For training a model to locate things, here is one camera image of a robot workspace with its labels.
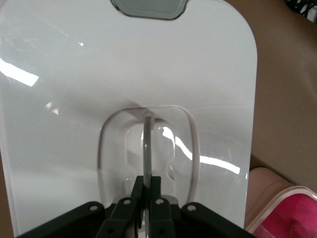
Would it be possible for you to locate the translucent plastic box base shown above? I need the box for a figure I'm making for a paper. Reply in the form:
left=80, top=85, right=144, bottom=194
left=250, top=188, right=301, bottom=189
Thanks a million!
left=244, top=167, right=317, bottom=238

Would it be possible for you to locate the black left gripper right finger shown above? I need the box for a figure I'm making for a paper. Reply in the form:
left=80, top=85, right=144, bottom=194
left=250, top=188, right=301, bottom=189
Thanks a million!
left=148, top=176, right=256, bottom=238

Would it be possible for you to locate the grey lid clip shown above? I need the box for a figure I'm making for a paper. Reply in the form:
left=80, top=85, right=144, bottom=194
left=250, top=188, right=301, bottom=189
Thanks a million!
left=110, top=0, right=188, bottom=20

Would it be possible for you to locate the black cable bundle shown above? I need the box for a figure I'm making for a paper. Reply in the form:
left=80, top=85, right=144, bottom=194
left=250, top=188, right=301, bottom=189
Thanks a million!
left=283, top=0, right=317, bottom=19

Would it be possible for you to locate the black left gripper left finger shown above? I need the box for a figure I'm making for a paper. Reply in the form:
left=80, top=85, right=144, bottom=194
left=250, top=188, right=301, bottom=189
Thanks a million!
left=18, top=175, right=145, bottom=238

